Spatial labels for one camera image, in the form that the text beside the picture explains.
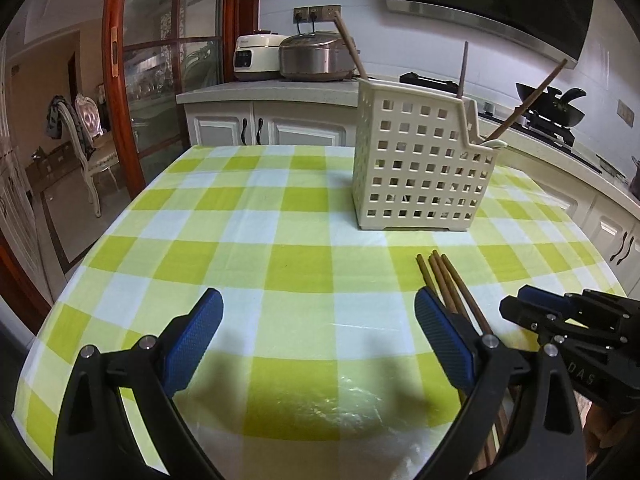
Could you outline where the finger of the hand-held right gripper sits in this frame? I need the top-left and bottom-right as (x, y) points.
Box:
(499, 296), (571, 343)
(518, 285), (586, 313)

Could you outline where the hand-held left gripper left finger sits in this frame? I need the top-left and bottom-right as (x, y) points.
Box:
(52, 287), (224, 480)

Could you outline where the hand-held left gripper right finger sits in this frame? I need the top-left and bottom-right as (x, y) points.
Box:
(415, 287), (587, 480)

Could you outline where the cream plastic utensil basket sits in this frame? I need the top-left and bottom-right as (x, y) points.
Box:
(351, 77), (508, 233)

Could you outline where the person's right hand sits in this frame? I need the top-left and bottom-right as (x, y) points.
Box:
(582, 399), (640, 466)

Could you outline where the yellow-green checked tablecloth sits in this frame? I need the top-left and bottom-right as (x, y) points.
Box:
(11, 144), (628, 480)

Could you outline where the black glass gas cooktop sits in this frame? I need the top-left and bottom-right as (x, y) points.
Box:
(399, 72), (606, 171)

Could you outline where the black burner grate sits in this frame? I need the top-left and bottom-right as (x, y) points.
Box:
(522, 110), (576, 145)
(399, 72), (460, 88)

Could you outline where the black wok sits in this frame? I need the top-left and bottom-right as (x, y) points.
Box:
(515, 81), (587, 127)

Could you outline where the brown wooden side table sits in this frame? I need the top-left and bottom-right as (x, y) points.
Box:
(27, 142), (76, 191)

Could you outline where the white panel cabinet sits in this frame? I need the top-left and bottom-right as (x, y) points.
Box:
(0, 40), (41, 281)

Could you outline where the white ornate dining chair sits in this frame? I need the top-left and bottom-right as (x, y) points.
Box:
(59, 95), (121, 218)

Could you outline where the wooden glass sliding door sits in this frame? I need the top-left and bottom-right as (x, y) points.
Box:
(102, 0), (261, 187)

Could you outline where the dark garment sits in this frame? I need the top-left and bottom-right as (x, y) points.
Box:
(45, 95), (68, 138)

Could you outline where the white electric pressure cooker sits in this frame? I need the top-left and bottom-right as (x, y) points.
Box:
(233, 30), (286, 82)

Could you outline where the silver rice cooker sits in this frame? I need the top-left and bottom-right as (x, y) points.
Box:
(278, 30), (362, 82)

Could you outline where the red-brown wooden door frame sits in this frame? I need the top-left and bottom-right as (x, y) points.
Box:
(0, 232), (55, 323)

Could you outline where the wall power outlet panel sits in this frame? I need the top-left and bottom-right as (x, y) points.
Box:
(292, 4), (342, 23)

